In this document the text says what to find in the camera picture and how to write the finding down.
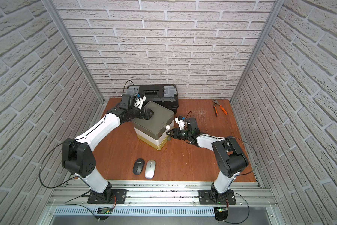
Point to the black computer mouse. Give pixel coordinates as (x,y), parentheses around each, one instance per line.
(138,166)

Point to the silver computer mouse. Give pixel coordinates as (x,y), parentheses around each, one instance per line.
(150,169)

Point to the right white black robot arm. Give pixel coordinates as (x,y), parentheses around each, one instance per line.
(230,157)

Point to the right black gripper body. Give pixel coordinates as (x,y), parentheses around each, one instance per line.
(182,134)

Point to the orange handled pliers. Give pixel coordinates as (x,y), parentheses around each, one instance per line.
(217,104)

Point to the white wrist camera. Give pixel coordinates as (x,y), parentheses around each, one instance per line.
(181,123)
(139,101)

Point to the aluminium front rail frame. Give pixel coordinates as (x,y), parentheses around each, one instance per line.
(161,202)

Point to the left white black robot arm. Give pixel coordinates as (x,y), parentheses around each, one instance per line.
(77,153)

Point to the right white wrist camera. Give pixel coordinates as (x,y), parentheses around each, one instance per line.
(181,123)

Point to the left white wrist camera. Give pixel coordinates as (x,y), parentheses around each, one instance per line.
(139,101)

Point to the grey three-drawer storage box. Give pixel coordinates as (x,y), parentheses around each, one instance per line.
(153,131)

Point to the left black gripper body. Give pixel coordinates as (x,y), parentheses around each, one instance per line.
(141,113)

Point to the black plastic toolbox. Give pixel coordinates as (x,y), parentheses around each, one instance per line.
(163,94)

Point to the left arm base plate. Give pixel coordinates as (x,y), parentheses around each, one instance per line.
(110,196)

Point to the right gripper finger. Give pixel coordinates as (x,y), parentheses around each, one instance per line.
(169,135)
(171,132)

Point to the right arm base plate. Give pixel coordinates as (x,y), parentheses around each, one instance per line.
(207,197)

